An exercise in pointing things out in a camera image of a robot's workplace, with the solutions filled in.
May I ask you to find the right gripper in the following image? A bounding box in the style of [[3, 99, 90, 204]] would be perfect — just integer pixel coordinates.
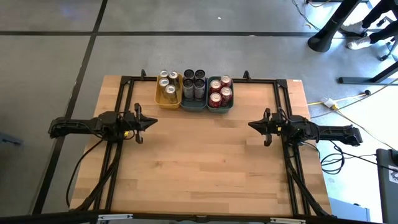
[[248, 108, 292, 147]]

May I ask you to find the black desk foot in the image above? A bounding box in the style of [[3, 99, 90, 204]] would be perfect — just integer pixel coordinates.
[[338, 60, 398, 85]]

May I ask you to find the black aluminium table frame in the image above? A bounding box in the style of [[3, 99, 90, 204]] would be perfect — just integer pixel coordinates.
[[93, 74, 335, 218]]

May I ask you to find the thin floor cable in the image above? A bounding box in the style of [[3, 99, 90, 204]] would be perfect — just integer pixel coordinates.
[[291, 0, 321, 32]]

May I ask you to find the green plastic bin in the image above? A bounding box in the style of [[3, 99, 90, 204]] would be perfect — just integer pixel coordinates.
[[206, 76, 234, 114]]

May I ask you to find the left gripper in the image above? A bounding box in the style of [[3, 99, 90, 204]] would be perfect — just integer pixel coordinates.
[[123, 103, 159, 144]]

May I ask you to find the grey floor box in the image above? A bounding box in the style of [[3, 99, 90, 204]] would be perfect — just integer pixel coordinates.
[[328, 197, 371, 223]]

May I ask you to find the black crossbeam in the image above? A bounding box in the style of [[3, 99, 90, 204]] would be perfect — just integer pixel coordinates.
[[0, 210, 398, 224]]

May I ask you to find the white power strip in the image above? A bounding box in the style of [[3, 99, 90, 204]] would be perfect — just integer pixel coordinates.
[[322, 96, 340, 110]]

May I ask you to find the coiled black cable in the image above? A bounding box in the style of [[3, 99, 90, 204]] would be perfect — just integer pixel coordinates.
[[320, 152, 346, 175]]

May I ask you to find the person's leg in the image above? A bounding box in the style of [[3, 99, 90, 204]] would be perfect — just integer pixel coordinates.
[[360, 0, 398, 29], [368, 20, 398, 44]]

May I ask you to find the yellow plastic bin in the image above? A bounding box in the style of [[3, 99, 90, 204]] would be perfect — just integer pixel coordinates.
[[154, 73, 184, 110]]

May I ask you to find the black pedestal leg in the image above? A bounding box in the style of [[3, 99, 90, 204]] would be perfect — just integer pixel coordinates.
[[307, 0, 363, 53]]

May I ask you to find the blue-grey floor object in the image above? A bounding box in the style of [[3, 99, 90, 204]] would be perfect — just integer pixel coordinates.
[[0, 133, 24, 146]]

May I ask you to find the silver corner bracket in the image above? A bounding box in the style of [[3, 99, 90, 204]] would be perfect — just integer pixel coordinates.
[[98, 213, 134, 222], [269, 217, 307, 224]]

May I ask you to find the dark grey-blue plastic bin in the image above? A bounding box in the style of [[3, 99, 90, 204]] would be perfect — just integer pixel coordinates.
[[180, 73, 208, 113]]

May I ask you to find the yellow cable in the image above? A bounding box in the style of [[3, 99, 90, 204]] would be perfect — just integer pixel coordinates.
[[307, 77, 398, 111]]

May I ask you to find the black cable bundle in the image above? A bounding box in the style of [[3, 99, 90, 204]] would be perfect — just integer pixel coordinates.
[[73, 141, 124, 214], [284, 144, 335, 218]]

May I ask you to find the person's shoe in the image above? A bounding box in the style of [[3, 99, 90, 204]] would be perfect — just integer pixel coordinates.
[[346, 37, 373, 50], [340, 21, 368, 35]]

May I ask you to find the black case with label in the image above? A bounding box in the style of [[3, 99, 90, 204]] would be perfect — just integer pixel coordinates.
[[375, 148, 398, 224]]

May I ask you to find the red soda can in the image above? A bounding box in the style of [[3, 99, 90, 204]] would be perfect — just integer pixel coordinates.
[[220, 74, 233, 90], [208, 79, 222, 94], [208, 91, 223, 109], [220, 86, 234, 107]]

